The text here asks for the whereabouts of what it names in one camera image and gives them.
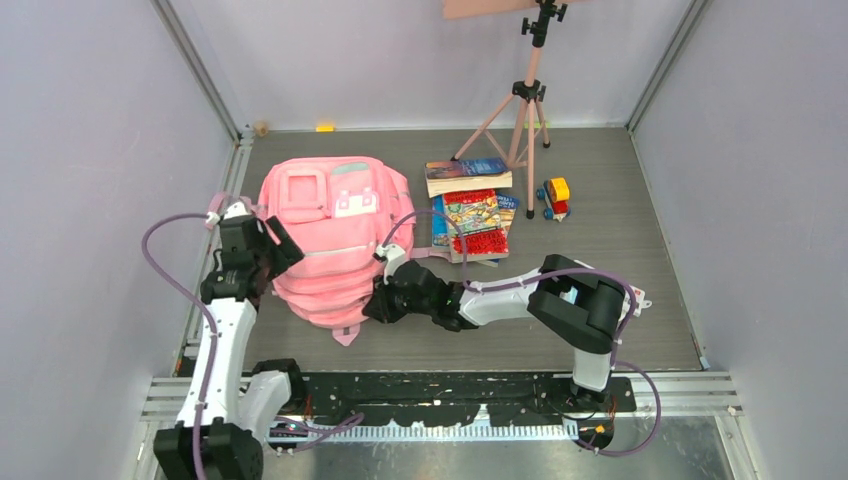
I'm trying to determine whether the pink student backpack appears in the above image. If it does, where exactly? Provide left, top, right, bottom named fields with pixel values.
left=210, top=156, right=439, bottom=348

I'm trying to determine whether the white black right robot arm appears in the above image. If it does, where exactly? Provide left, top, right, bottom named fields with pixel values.
left=362, top=244, right=631, bottom=411

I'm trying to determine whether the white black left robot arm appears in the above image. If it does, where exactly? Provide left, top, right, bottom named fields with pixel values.
left=142, top=197, right=307, bottom=479

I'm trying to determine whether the blue 91-storey treehouse book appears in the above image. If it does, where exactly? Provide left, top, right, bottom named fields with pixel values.
left=431, top=192, right=518, bottom=267

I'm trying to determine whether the red 156-storey treehouse book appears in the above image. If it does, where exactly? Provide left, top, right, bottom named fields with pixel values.
left=442, top=189, right=509, bottom=263

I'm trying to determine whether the small wooden block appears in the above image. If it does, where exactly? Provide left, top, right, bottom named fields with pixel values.
left=252, top=120, right=269, bottom=137

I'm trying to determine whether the colourful toy block train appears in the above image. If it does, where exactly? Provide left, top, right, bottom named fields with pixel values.
left=536, top=177, right=571, bottom=222

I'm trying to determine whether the pink tripod stand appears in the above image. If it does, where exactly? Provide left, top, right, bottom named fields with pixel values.
left=451, top=0, right=569, bottom=219

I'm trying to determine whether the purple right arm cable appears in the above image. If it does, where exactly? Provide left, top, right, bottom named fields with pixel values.
left=380, top=209, right=664, bottom=460

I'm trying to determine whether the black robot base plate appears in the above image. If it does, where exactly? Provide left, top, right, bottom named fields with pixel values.
left=281, top=371, right=636, bottom=427

